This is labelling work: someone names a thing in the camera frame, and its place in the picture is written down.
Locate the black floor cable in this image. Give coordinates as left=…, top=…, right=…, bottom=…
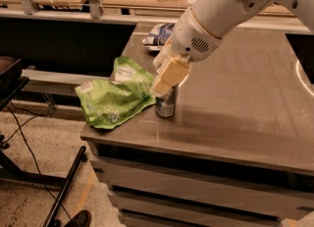
left=0, top=104, right=73, bottom=220

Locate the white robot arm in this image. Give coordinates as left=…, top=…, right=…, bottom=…
left=151, top=0, right=314, bottom=97

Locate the green rice chip bag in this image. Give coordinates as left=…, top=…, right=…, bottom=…
left=76, top=56, right=155, bottom=130

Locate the blue white chip bag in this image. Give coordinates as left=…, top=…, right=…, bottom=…
left=142, top=24, right=174, bottom=51

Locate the black chair base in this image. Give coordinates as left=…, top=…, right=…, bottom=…
left=0, top=56, right=86, bottom=227

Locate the black shoe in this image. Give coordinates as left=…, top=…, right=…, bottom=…
left=64, top=209, right=91, bottom=227

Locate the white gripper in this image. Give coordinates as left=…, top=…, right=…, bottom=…
left=150, top=7, right=222, bottom=97

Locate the silver redbull can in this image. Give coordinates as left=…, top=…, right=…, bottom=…
left=155, top=85, right=179, bottom=118

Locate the grey drawer cabinet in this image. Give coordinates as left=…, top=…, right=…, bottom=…
left=85, top=141, right=314, bottom=227

